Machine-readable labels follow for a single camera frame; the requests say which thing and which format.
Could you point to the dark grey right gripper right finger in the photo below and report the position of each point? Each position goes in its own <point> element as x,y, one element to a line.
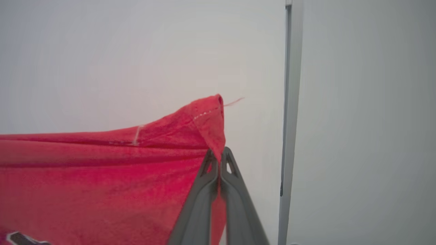
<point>240,211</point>

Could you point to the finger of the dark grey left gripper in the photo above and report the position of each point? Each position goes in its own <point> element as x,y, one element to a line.
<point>24,240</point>

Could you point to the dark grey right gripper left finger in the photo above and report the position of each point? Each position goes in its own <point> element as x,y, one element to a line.
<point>197,211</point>

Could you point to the red and white shirt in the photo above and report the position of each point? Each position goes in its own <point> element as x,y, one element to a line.
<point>102,183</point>

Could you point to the grey metal frame strip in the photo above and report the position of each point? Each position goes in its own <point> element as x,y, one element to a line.
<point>291,119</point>

